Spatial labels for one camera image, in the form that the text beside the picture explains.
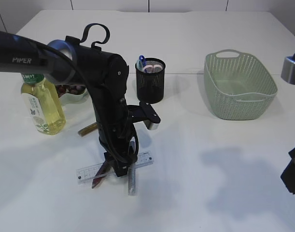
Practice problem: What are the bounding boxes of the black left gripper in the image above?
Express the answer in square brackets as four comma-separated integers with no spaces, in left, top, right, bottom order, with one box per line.
[90,91,139,177]

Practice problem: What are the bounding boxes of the clear plastic ruler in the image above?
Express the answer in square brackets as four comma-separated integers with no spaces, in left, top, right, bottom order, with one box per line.
[76,151,154,185]

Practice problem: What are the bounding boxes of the gold glitter pen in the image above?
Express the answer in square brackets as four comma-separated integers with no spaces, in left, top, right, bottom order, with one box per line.
[78,122,98,137]

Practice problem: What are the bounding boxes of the purple artificial grape bunch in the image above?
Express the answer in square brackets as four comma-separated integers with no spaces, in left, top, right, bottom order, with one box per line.
[56,85,86,96]

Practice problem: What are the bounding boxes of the yellow tea bottle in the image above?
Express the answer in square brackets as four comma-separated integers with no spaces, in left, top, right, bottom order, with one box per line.
[21,73,66,135]

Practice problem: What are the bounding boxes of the pink purple scissors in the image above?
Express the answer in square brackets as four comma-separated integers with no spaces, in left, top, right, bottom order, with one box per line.
[142,64,163,73]

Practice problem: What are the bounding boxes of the blue scissors with cap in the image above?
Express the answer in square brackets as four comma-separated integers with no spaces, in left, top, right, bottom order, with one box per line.
[136,55,146,72]

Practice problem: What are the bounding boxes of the red glitter pen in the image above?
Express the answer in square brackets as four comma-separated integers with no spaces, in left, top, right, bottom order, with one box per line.
[92,160,112,189]

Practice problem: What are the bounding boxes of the silver glitter pen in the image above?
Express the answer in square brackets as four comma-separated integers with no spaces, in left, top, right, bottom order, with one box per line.
[128,166,137,196]

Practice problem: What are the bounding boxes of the pale green wavy plate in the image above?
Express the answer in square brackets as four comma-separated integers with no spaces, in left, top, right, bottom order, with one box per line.
[58,88,89,105]

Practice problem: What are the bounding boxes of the black mesh pen cup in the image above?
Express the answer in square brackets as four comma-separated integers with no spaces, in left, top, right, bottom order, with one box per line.
[135,57,166,104]

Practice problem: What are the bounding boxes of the green woven plastic basket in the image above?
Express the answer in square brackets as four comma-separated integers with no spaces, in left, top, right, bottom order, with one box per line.
[204,49,278,120]

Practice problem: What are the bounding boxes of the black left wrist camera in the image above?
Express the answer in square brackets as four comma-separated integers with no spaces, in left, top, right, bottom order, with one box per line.
[127,101,161,131]

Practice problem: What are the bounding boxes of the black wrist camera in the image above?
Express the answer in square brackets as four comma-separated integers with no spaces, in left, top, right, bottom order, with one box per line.
[127,101,161,131]
[281,53,295,85]

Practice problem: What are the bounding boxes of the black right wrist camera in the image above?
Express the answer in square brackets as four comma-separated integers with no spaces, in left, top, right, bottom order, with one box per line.
[281,53,295,85]

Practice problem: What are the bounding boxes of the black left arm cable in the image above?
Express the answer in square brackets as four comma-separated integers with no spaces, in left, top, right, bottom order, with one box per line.
[0,23,140,165]

